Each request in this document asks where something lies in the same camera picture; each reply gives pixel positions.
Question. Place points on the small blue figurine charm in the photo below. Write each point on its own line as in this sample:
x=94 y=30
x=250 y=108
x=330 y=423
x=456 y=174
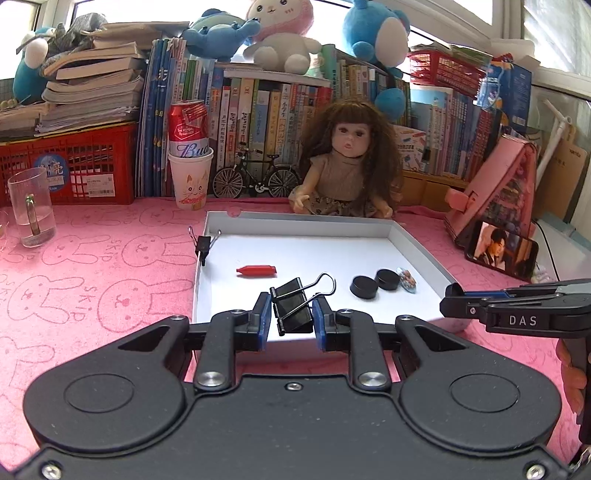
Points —
x=407 y=281

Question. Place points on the large black binder clip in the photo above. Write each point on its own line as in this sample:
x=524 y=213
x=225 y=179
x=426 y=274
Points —
x=293 y=309

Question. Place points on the red plastic crate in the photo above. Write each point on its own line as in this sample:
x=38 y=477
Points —
x=91 y=166

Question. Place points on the white pink plush bunny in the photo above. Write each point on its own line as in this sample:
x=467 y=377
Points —
x=282 y=44

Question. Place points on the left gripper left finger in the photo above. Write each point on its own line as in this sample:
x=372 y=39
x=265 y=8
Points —
x=225 y=335

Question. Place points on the pencil pattern white box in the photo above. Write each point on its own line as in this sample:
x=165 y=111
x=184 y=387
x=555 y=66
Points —
x=411 y=144

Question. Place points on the brown haired doll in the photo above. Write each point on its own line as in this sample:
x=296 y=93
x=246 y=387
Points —
x=350 y=163

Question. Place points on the red plastic basket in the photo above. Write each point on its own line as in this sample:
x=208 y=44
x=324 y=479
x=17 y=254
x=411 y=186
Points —
x=434 y=68

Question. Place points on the red pen cap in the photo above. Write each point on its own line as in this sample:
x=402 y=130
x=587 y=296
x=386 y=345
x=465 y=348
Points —
x=253 y=271

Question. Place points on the white shallow cardboard box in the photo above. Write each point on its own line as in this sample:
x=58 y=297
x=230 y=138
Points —
x=306 y=247

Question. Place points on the red beer can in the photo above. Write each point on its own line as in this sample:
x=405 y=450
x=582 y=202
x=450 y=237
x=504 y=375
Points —
x=188 y=129

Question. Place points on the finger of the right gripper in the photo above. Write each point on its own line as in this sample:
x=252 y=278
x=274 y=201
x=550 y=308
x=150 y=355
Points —
x=457 y=303
x=530 y=289

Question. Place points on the stack of books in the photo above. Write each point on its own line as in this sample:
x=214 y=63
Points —
x=94 y=71

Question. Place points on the blue plush toy lying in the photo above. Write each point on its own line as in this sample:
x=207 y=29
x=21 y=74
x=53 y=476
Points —
x=218 y=35

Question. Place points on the blue white plush left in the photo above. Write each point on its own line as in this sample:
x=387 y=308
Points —
x=28 y=83

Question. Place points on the smartphone playing video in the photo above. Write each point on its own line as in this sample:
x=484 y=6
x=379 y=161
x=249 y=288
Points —
x=498 y=249

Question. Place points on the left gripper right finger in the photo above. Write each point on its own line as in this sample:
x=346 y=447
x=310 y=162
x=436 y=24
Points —
x=354 y=333

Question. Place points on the black round puck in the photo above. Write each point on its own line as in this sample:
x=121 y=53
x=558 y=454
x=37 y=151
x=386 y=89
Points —
x=387 y=279
x=364 y=287

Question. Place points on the small binder clip on box edge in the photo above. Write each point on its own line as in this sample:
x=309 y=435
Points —
x=202 y=244

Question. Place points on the row of upright books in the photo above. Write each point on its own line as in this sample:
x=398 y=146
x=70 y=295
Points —
x=247 y=107

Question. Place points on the blue plush toy right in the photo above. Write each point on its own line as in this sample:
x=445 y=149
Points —
x=377 y=34

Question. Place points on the white paper cup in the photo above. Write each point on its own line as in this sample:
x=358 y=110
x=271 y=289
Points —
x=190 y=176

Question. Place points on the blue cardboard box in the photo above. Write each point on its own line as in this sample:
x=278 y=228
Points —
x=507 y=87

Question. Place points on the clear glass mug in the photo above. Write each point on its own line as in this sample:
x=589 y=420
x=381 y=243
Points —
x=32 y=207

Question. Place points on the pink triangular toy house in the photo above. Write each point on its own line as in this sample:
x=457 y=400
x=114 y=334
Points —
x=501 y=193

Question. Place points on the miniature black bicycle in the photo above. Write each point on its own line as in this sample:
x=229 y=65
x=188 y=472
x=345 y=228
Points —
x=255 y=177

